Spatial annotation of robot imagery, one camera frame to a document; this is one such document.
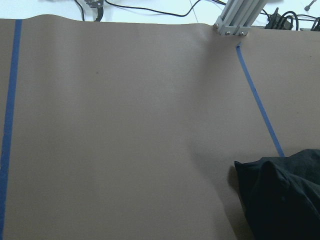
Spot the thin black desk cable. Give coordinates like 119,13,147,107
73,0,227,22

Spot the aluminium frame post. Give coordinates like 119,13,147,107
213,0,268,37

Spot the metal clamp on desk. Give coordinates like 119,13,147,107
84,0,104,22

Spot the black graphic t-shirt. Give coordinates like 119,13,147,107
234,149,320,240

